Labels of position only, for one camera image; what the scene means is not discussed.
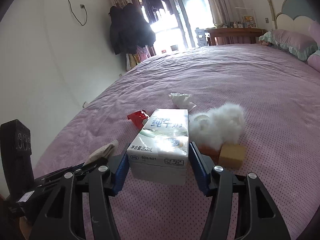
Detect white milk carton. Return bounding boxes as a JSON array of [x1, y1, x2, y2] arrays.
[[126, 109, 189, 185]]

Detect red snack wrapper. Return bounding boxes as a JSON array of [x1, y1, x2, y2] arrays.
[[127, 109, 150, 129]]

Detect white tissue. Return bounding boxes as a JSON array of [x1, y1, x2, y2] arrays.
[[169, 93, 196, 111]]

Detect brown cardboard box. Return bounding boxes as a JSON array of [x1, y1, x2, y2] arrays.
[[199, 144, 246, 170]]

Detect beige cloth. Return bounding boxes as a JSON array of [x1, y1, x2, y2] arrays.
[[84, 140, 119, 165]]

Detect white fluffy plush toy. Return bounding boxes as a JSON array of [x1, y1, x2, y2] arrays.
[[188, 102, 246, 151]]

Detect pink bed sheet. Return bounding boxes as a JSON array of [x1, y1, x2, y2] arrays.
[[34, 44, 319, 239]]

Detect pink pillow with green frill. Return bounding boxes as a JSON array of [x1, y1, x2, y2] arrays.
[[259, 29, 317, 61]]

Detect grey plastic stool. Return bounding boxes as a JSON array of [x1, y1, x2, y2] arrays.
[[195, 28, 208, 47]]

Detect dark hanging jackets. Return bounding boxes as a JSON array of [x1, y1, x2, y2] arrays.
[[109, 3, 156, 55]]

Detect wooden desk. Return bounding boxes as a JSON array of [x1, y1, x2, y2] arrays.
[[204, 28, 267, 46]]

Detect blue white headboard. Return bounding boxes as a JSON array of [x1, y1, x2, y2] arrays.
[[267, 0, 316, 35]]

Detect sliding glass door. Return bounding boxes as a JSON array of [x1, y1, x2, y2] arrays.
[[169, 0, 213, 48]]

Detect pink right curtain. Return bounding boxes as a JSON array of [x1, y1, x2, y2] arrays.
[[199, 0, 246, 27]]

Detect hanging dark clothes outside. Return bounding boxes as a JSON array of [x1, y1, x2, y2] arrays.
[[142, 0, 174, 24]]

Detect black power cable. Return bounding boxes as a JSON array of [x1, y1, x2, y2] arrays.
[[65, 0, 89, 27]]

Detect picture frame on desk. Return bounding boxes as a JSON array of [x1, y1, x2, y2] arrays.
[[242, 15, 257, 28]]

